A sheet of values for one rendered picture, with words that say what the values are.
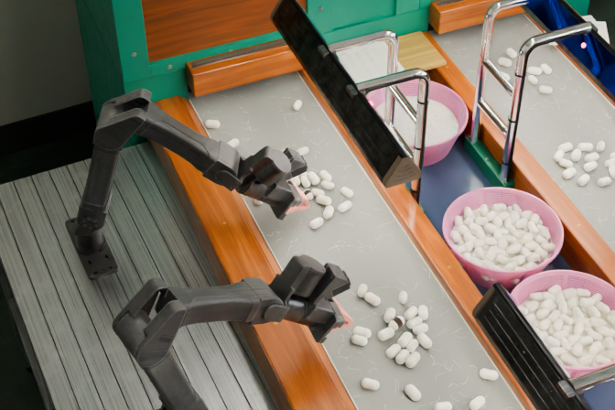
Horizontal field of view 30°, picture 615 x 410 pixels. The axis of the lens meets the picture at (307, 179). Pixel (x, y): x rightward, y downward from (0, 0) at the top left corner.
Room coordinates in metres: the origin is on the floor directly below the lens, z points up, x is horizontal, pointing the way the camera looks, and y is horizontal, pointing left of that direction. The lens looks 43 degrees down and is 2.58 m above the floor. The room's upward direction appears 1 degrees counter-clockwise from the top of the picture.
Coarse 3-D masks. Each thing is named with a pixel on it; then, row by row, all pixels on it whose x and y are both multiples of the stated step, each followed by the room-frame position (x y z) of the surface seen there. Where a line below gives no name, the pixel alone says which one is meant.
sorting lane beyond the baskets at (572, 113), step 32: (480, 32) 2.57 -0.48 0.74; (512, 32) 2.57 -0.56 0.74; (512, 64) 2.42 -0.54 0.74; (544, 96) 2.29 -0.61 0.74; (576, 96) 2.29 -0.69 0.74; (544, 128) 2.16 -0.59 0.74; (576, 128) 2.16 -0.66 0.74; (608, 128) 2.16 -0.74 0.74; (544, 160) 2.04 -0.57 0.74; (576, 192) 1.93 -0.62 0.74; (608, 192) 1.93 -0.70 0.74; (608, 224) 1.83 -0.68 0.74
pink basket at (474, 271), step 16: (480, 192) 1.91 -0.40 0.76; (496, 192) 1.91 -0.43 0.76; (512, 192) 1.91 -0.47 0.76; (448, 208) 1.85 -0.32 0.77; (528, 208) 1.88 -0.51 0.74; (544, 208) 1.86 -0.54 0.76; (448, 224) 1.83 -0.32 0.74; (544, 224) 1.84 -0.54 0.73; (560, 224) 1.80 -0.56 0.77; (448, 240) 1.75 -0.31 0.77; (560, 240) 1.75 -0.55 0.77; (480, 272) 1.68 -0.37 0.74; (496, 272) 1.66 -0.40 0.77; (512, 272) 1.66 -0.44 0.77; (528, 272) 1.66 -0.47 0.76; (512, 288) 1.69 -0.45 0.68
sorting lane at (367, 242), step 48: (240, 96) 2.30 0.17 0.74; (288, 96) 2.30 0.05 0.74; (240, 144) 2.11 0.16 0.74; (288, 144) 2.11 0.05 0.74; (336, 144) 2.11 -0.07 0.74; (336, 192) 1.94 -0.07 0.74; (288, 240) 1.79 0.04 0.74; (336, 240) 1.78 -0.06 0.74; (384, 240) 1.78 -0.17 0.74; (384, 288) 1.64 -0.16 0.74; (432, 288) 1.64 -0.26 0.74; (336, 336) 1.51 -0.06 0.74; (432, 336) 1.51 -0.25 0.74; (384, 384) 1.39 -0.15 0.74; (432, 384) 1.38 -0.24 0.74; (480, 384) 1.38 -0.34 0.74
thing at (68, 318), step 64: (0, 192) 2.02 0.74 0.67; (64, 192) 2.02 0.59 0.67; (128, 192) 2.02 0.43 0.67; (0, 256) 1.81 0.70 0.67; (64, 256) 1.82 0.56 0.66; (128, 256) 1.81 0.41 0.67; (192, 256) 1.80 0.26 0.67; (64, 320) 1.62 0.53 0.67; (64, 384) 1.45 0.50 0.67; (128, 384) 1.44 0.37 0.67; (192, 384) 1.44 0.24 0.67; (256, 384) 1.44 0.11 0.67
